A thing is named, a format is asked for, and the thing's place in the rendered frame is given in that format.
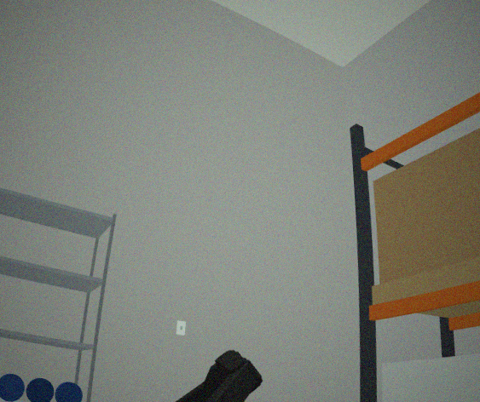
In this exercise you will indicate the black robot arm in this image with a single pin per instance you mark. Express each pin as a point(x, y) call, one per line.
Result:
point(231, 379)

